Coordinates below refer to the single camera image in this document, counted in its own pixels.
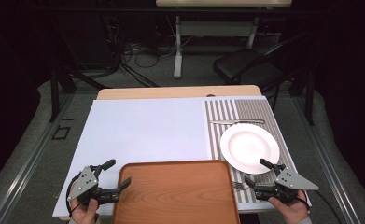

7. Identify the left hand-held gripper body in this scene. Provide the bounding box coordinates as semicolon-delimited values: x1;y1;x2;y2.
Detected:
67;164;122;206

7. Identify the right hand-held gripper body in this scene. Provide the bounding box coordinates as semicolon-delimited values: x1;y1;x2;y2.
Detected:
253;164;320;204

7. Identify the white round plate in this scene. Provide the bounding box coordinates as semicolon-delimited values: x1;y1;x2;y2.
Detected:
219;122;281;175

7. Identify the brown wooden tray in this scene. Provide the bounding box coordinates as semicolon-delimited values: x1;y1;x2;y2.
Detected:
112;159;241;224

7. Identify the silver table knife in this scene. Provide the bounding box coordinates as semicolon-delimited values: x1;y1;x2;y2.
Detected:
209;119;266;126

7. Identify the person's right hand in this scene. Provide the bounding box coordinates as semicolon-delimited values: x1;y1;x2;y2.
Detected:
267;189;310;224

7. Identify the person's left hand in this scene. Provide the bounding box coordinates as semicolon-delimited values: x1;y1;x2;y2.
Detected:
69;199;100;224

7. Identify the white board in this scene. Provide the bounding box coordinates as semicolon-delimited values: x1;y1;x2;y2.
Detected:
51;96;312;218

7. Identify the grey striped placemat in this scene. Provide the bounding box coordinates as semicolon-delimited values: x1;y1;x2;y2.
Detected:
204;98;296;204

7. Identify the black metal stand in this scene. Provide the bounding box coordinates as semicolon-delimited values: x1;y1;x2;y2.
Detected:
48;18;109;123
288;62;316;127

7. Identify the black folding chair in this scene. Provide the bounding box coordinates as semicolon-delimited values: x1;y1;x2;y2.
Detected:
213;31;312;94

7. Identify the white-legged desk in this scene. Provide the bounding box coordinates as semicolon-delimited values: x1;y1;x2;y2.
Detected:
155;0;293;79

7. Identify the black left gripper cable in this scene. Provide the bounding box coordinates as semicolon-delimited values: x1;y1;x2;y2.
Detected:
65;172;82;218

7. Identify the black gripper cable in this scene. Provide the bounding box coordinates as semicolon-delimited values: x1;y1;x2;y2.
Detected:
314;189;343;224
65;172;82;218

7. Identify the metal floor rail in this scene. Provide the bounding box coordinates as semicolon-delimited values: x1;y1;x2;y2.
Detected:
0;92;76;224
291;92;361;224

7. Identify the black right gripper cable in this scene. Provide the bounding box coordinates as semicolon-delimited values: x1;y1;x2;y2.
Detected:
314;189;343;224

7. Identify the tangle of floor cables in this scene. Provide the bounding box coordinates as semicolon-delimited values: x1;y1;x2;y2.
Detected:
102;15;197;88

